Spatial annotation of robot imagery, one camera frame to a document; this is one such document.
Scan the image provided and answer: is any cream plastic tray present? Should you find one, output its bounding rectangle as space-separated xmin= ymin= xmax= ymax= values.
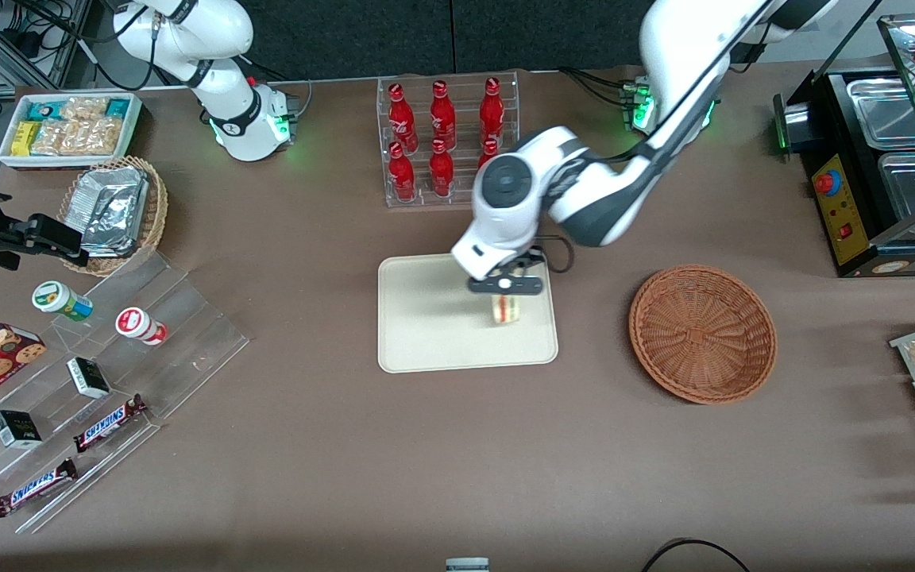
xmin=377 ymin=248 xmax=559 ymax=374

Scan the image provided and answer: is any light wicker basket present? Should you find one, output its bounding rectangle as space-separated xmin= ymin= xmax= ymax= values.
xmin=56 ymin=156 xmax=169 ymax=277

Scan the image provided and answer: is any brown wicker basket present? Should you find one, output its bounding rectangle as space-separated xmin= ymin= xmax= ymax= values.
xmin=628 ymin=265 xmax=778 ymax=405

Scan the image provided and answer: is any silver foil pack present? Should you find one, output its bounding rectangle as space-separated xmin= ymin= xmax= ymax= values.
xmin=76 ymin=167 xmax=149 ymax=230
xmin=80 ymin=222 xmax=142 ymax=257

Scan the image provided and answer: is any green lidded yogurt cup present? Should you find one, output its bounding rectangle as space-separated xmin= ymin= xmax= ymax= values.
xmin=32 ymin=280 xmax=95 ymax=322

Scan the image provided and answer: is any white rectangular snack bin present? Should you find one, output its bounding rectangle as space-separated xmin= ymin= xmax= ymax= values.
xmin=0 ymin=92 xmax=143 ymax=171

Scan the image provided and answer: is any clear bag of crackers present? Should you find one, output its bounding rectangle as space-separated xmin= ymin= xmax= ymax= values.
xmin=60 ymin=97 xmax=109 ymax=122
xmin=70 ymin=118 xmax=123 ymax=157
xmin=30 ymin=119 xmax=77 ymax=157

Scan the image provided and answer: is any yellow snack pack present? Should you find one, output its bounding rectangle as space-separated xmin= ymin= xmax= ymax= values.
xmin=11 ymin=121 xmax=41 ymax=157

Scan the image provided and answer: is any red lidded yogurt cup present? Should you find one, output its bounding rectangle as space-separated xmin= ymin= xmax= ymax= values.
xmin=115 ymin=307 xmax=168 ymax=346

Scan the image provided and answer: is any small black box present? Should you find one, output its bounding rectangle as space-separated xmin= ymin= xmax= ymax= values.
xmin=0 ymin=409 xmax=43 ymax=450
xmin=67 ymin=357 xmax=111 ymax=400

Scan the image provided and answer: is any clear acrylic stepped stand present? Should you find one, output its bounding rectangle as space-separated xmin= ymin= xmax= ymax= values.
xmin=0 ymin=253 xmax=250 ymax=535

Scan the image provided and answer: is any Snickers chocolate bar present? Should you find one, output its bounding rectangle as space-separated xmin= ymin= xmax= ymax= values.
xmin=0 ymin=458 xmax=79 ymax=518
xmin=73 ymin=394 xmax=149 ymax=454

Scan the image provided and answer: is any clear acrylic bottle rack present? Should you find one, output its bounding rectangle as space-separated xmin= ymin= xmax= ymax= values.
xmin=376 ymin=71 xmax=520 ymax=209

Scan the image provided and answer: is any black hot food display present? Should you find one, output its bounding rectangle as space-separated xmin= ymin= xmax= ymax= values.
xmin=773 ymin=14 xmax=915 ymax=279

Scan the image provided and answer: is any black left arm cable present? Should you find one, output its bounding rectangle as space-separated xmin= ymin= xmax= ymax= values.
xmin=535 ymin=234 xmax=576 ymax=273

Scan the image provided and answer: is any aluminium frame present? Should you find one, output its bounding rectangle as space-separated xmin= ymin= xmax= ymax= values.
xmin=0 ymin=0 xmax=95 ymax=92

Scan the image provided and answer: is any black base cable bundle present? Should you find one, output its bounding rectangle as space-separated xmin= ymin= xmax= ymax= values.
xmin=245 ymin=54 xmax=315 ymax=120
xmin=559 ymin=67 xmax=635 ymax=110

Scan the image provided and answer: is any black looped table cable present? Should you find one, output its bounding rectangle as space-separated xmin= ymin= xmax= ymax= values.
xmin=640 ymin=539 xmax=752 ymax=572

